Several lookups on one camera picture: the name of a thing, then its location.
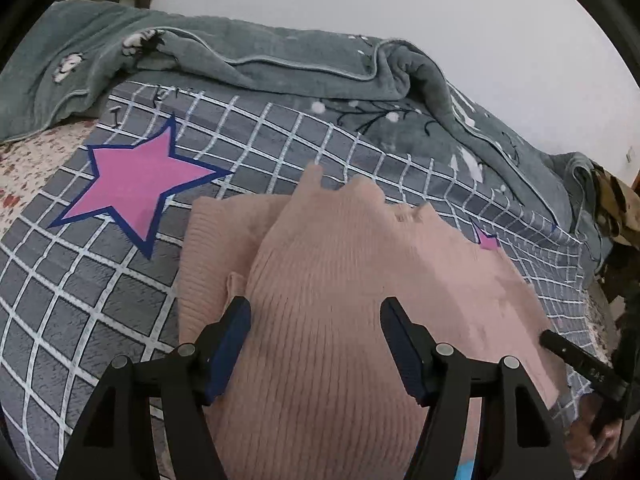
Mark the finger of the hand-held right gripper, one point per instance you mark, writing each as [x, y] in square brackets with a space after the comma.
[580, 360]

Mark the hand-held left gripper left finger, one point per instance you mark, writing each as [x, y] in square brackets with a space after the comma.
[232, 340]

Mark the floral bed sheet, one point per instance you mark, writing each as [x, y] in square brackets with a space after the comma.
[30, 160]

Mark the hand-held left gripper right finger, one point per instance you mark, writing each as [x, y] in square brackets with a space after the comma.
[402, 345]

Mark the person's right hand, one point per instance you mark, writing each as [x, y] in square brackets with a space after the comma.
[592, 430]

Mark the pink ribbed knit sweater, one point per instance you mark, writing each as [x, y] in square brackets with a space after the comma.
[330, 270]

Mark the dark wooden chair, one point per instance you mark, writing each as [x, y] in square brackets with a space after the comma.
[620, 270]

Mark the grey checked blanket with stars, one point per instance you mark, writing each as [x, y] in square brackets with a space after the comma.
[280, 140]

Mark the brown clothes pile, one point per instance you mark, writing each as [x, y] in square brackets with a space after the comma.
[617, 200]

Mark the grey-green fleece quilt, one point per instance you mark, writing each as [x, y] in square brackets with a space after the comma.
[300, 55]

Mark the white wall switch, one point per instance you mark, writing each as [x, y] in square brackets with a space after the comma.
[630, 155]

